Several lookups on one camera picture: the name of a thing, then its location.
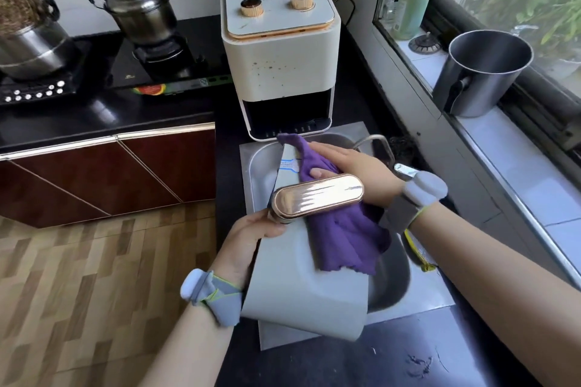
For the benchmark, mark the steel faucet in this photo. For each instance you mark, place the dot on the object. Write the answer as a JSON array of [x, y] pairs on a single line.
[[383, 144]]

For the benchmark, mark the black gas stove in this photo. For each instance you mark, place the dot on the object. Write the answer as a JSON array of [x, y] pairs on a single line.
[[181, 60]]

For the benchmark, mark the black induction cooker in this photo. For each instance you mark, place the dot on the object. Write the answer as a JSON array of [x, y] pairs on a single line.
[[41, 87]]

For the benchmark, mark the metal sink strainer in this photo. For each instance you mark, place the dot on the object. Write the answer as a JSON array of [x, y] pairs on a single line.
[[425, 43]]

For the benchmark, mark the dark steel pot with lid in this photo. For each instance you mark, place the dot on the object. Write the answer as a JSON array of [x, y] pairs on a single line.
[[140, 10]]

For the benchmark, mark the grey left wrist tracker band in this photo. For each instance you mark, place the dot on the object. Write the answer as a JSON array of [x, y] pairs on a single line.
[[218, 296]]

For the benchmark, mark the steel sink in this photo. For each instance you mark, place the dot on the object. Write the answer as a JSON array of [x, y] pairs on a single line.
[[390, 273]]

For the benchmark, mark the white air fryer basket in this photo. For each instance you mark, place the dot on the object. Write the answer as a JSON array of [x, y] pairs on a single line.
[[299, 282]]

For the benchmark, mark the white air fryer body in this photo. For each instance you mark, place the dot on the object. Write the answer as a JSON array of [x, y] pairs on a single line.
[[281, 69]]

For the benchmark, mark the purple cloth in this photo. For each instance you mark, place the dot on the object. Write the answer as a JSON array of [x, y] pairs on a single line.
[[345, 237]]

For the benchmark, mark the person's right thumb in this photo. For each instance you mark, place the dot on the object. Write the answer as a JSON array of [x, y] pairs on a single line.
[[323, 172]]

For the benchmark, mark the open steel pot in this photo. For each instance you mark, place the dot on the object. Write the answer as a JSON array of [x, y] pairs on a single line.
[[476, 78]]

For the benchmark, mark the grey right wrist tracker band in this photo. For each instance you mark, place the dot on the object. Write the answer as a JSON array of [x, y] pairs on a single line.
[[415, 198]]

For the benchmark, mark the person's left forearm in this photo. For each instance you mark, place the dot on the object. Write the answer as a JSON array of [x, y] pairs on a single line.
[[190, 350]]

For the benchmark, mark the red-brown cabinet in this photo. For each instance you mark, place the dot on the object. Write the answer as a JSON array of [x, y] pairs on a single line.
[[104, 178]]

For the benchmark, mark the window frame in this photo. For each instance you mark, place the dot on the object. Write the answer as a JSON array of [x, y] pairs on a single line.
[[522, 96]]

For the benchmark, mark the grey wrist tracker band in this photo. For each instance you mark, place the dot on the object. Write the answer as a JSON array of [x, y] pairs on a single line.
[[218, 296], [415, 198]]

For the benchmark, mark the person's left thumb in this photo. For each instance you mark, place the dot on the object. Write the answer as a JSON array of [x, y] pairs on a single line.
[[268, 227]]

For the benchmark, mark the large steel steamer pot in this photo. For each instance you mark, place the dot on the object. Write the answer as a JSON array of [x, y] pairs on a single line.
[[31, 42]]

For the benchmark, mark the person's right hand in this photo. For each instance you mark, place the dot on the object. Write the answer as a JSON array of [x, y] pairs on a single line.
[[367, 171]]

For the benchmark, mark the person's right forearm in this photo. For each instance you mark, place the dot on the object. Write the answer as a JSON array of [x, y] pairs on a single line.
[[494, 291]]

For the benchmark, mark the person's left hand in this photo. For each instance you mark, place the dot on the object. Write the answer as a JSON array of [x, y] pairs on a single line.
[[234, 255]]

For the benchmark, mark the dark scouring pad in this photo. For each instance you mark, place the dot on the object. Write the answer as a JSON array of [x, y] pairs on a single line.
[[404, 148]]

